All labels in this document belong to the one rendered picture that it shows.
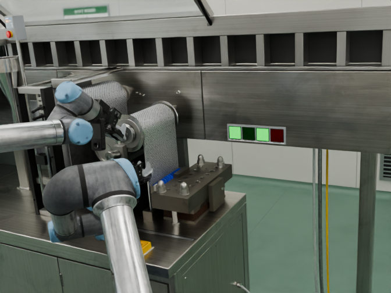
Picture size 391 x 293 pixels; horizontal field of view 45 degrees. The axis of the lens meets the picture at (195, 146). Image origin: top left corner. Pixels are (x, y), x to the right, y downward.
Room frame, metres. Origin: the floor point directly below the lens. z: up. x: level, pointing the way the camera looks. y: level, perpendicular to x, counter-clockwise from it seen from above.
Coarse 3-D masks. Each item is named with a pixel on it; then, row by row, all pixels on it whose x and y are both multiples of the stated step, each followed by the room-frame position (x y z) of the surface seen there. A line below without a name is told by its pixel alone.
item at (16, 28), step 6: (6, 18) 2.04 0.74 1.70; (12, 18) 2.01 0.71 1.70; (18, 18) 2.03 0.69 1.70; (6, 24) 2.05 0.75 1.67; (12, 24) 2.02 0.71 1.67; (18, 24) 2.02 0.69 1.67; (6, 30) 2.05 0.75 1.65; (12, 30) 2.02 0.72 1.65; (18, 30) 2.02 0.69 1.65; (24, 30) 2.04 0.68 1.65; (6, 36) 2.03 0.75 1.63; (12, 36) 2.03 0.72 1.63; (18, 36) 2.02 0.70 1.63; (24, 36) 2.04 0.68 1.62
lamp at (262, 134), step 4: (260, 128) 1.83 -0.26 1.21; (264, 128) 1.82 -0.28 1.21; (260, 132) 1.83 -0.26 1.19; (264, 132) 1.82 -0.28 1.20; (260, 136) 1.83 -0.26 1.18; (264, 136) 1.82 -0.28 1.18; (268, 136) 1.82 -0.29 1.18; (260, 140) 1.83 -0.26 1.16; (264, 140) 1.82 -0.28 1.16; (268, 140) 1.82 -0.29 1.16
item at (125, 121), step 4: (120, 120) 1.76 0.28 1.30; (124, 120) 1.75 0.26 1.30; (128, 120) 1.74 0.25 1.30; (116, 124) 1.77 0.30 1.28; (120, 124) 1.76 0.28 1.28; (132, 124) 1.73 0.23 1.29; (136, 128) 1.72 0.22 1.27; (136, 132) 1.72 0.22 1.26; (136, 136) 1.73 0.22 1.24; (136, 140) 1.73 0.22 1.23; (124, 144) 1.76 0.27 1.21; (128, 144) 1.75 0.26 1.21; (132, 144) 1.74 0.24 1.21; (136, 144) 1.73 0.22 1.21
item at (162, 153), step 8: (168, 136) 1.88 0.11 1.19; (152, 144) 1.78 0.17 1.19; (160, 144) 1.82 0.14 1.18; (168, 144) 1.88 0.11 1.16; (176, 144) 1.93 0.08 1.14; (144, 152) 1.73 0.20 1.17; (152, 152) 1.77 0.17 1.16; (160, 152) 1.82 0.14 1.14; (168, 152) 1.87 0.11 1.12; (176, 152) 1.93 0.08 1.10; (152, 160) 1.77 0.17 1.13; (160, 160) 1.81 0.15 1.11; (168, 160) 1.87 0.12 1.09; (176, 160) 1.92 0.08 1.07; (152, 168) 1.76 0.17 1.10; (160, 168) 1.81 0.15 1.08; (168, 168) 1.86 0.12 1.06; (176, 168) 1.92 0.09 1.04; (152, 176) 1.76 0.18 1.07; (160, 176) 1.80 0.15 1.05; (152, 184) 1.75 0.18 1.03
